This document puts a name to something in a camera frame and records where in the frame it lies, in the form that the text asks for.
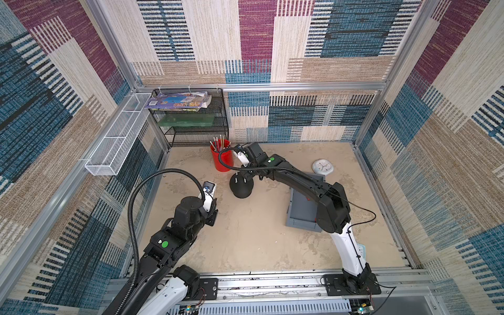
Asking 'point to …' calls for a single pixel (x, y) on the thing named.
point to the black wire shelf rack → (187, 128)
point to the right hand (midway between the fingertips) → (248, 169)
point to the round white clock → (323, 167)
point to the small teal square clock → (361, 248)
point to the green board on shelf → (186, 119)
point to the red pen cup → (226, 155)
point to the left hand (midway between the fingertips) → (211, 198)
